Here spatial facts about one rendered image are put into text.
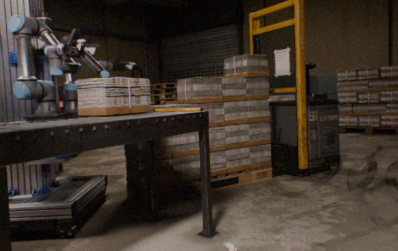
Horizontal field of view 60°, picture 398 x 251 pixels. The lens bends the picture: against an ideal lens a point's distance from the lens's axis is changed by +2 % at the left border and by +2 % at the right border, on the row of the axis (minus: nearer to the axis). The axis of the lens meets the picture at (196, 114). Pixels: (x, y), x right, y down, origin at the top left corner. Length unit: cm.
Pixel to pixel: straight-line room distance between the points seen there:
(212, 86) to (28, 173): 167
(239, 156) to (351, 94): 454
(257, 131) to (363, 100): 427
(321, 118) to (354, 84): 363
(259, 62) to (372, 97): 423
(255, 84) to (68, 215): 208
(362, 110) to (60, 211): 619
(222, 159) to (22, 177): 167
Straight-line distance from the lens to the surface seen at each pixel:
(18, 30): 250
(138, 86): 228
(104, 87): 212
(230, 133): 330
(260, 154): 356
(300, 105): 366
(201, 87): 311
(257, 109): 351
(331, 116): 409
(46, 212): 253
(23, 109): 281
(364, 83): 752
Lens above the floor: 90
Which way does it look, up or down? 3 degrees down
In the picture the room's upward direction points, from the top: 3 degrees counter-clockwise
